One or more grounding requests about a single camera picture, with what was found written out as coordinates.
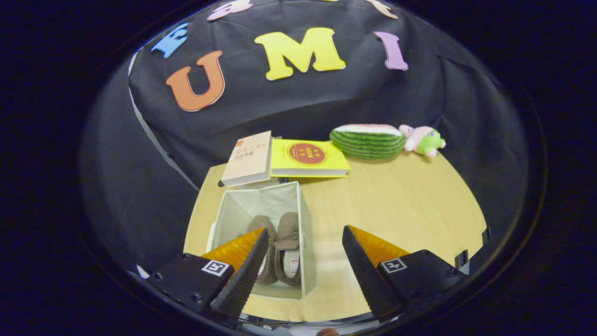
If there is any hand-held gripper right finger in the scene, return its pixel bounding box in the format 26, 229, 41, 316
342, 225, 468, 322

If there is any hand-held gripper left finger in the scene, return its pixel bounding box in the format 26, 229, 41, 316
145, 227, 270, 322

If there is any brown moccasin shoe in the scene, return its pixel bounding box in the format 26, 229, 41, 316
246, 215, 279, 286
274, 212, 302, 287

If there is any white fabric storage box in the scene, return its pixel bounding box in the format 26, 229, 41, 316
207, 181, 318, 300

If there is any beige paperback book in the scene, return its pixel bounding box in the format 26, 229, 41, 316
221, 131, 273, 187

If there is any yellow book with red circle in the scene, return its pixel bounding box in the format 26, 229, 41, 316
271, 139, 351, 178

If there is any watermelon slice plush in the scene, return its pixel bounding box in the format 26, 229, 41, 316
329, 124, 406, 160

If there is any pink and green plush toy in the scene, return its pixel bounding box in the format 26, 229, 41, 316
399, 124, 446, 158

